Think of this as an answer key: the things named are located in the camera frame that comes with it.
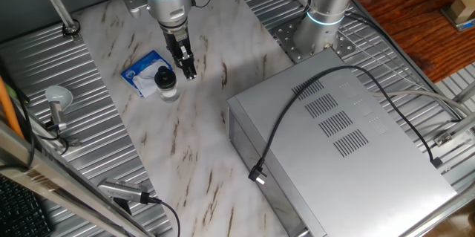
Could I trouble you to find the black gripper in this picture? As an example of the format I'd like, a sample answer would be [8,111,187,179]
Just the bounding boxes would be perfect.
[159,19,197,81]

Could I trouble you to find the blue tissue pack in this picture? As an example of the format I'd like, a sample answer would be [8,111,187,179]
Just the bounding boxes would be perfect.
[120,50,174,99]

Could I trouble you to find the white marble pattern board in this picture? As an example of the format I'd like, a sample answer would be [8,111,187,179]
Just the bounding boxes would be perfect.
[72,0,298,237]

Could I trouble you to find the white ladle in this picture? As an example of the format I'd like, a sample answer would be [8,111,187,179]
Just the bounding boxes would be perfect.
[44,84,74,132]

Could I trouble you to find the metal pole with foot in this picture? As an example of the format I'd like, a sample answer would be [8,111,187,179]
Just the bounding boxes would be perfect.
[30,0,82,41]

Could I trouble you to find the orange pole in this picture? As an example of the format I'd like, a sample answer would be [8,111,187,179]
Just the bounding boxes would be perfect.
[0,76,25,140]

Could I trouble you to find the silver metal box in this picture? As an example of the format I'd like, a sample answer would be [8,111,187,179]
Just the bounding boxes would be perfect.
[226,48,458,237]

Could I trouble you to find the black keyboard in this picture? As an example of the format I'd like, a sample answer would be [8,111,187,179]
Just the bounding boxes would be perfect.
[0,175,55,237]

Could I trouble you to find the wooden block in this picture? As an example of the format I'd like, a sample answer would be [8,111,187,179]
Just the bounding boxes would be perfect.
[450,0,475,25]

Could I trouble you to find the digital scale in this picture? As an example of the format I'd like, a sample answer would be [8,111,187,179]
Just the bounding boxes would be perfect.
[440,4,475,32]

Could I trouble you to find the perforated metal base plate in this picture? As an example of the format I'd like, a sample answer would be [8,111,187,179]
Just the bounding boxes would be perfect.
[273,16,357,64]

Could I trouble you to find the black power cable with plug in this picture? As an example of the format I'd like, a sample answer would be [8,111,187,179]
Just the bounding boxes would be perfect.
[247,65,443,186]

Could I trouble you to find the small metal bracket clamp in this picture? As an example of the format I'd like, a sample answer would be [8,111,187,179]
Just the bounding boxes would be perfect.
[46,120,82,148]

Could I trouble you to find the black camera cable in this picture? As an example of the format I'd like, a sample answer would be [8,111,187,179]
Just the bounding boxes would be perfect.
[140,191,182,237]

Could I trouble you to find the silver finned camera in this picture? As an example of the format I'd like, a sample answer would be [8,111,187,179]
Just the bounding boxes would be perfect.
[96,177,149,205]

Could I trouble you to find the aluminium frame beam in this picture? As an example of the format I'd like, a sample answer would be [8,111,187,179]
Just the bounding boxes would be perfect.
[0,120,155,237]

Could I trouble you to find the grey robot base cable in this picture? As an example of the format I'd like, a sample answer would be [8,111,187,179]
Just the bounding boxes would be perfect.
[370,90,472,117]

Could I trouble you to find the aluminium frame bar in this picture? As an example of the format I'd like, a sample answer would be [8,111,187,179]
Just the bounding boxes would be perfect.
[432,112,475,148]
[452,80,475,105]

